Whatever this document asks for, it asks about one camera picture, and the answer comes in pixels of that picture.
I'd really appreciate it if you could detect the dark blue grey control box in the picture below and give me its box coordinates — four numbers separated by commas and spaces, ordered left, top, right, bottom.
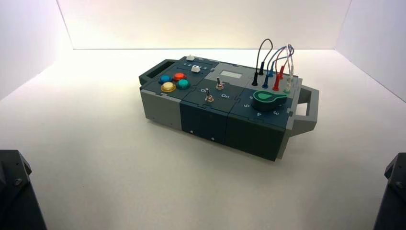
138, 56, 320, 162

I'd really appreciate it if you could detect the white jumper cable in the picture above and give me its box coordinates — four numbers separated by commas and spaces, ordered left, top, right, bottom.
283, 44, 295, 93

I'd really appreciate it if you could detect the red jumper cable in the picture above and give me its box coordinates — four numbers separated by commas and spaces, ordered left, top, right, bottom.
272, 47, 293, 92

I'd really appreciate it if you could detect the blue jumper cable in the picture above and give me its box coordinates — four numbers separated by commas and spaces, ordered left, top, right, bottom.
262, 46, 294, 89

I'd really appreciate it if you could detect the green black rotary knob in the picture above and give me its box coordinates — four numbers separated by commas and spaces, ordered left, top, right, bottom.
251, 90, 288, 112

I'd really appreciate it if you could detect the yellow round push button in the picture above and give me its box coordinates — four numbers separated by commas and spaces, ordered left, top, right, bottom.
160, 82, 177, 93

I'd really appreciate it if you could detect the black jumper cable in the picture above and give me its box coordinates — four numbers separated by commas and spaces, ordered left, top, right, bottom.
251, 38, 273, 87

